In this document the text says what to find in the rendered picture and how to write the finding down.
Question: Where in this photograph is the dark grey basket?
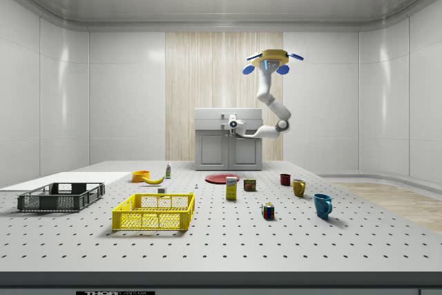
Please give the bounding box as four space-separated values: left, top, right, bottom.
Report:
17 182 106 213

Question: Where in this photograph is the red plate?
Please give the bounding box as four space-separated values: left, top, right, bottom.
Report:
204 173 240 185

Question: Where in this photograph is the puzzle cube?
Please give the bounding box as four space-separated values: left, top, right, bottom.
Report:
261 202 276 220

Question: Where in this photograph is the blue mug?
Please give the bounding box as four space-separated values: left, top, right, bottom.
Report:
313 193 334 220

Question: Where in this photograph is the banana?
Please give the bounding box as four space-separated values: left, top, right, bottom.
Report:
141 175 166 186

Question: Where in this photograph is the yellow bowl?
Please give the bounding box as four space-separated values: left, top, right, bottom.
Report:
131 170 151 184

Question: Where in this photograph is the yellow mug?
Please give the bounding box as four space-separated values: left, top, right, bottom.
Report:
291 178 307 198

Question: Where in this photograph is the white cabinet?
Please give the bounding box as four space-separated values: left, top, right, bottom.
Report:
194 107 263 171

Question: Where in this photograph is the drone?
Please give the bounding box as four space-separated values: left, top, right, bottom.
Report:
242 48 305 77

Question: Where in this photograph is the white board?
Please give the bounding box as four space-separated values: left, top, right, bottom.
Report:
0 171 132 192

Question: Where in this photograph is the yellow basket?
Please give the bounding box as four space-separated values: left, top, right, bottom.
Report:
112 193 196 232

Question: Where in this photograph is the yellow carton box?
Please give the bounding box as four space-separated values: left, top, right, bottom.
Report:
226 175 240 202

